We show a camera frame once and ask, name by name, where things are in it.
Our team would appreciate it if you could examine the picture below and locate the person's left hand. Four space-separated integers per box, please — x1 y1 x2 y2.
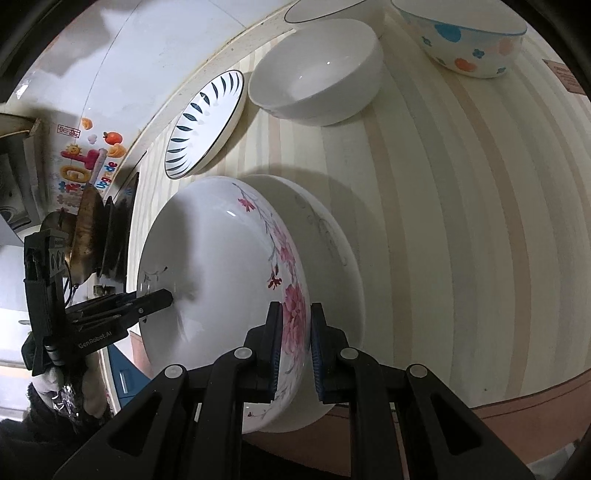
33 364 110 422

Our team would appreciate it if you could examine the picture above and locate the person's left forearm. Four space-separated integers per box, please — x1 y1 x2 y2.
0 383 100 467

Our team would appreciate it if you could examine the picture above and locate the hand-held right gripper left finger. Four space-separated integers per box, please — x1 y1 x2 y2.
53 301 283 480

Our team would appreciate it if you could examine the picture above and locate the black cooktop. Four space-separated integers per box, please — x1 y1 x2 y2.
96 172 140 280

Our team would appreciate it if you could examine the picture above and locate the blue leaf pattern plate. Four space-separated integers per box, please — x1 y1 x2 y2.
164 69 246 180

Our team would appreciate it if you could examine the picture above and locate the dark metal wok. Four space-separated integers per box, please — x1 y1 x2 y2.
68 184 110 286

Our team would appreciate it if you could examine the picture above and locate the brown mat label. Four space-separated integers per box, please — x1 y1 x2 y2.
541 58 588 97

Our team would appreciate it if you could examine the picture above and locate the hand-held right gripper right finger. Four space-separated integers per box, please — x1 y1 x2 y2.
310 302 536 480

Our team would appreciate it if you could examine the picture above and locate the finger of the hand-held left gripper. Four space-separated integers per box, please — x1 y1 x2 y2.
65 288 174 331

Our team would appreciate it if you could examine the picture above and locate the dark rimmed white bowl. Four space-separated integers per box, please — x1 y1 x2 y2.
283 0 387 40

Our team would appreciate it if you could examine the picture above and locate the blue kitchen cabinet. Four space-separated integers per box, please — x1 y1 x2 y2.
107 323 154 412

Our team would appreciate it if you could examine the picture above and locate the black range hood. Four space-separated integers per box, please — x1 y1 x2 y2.
0 112 44 232

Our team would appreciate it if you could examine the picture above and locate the plain white bowl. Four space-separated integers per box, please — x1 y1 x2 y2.
248 18 385 127

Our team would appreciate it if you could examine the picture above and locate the pink floral white plate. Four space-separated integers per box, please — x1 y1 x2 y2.
137 175 311 435

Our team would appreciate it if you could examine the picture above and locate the colourful dotted white bowl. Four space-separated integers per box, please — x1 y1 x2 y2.
390 0 528 79

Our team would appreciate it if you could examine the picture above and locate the colourful lettering wall sticker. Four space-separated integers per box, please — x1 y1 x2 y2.
53 143 114 208

